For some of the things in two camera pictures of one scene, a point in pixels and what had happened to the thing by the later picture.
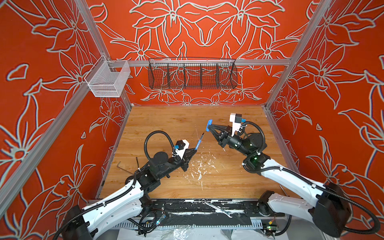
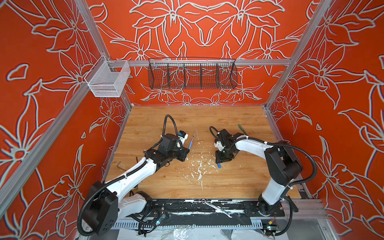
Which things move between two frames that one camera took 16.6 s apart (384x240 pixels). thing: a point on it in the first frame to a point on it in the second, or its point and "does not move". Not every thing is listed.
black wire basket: x=192 y=73 does not move
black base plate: x=197 y=208 does not move
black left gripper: x=184 y=161 to x=183 y=151
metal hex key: x=117 y=166 does not move
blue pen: x=199 y=141 to x=191 y=142
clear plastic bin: x=107 y=78 does not move
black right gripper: x=225 y=139 to x=219 y=159
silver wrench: x=203 y=201 does not move
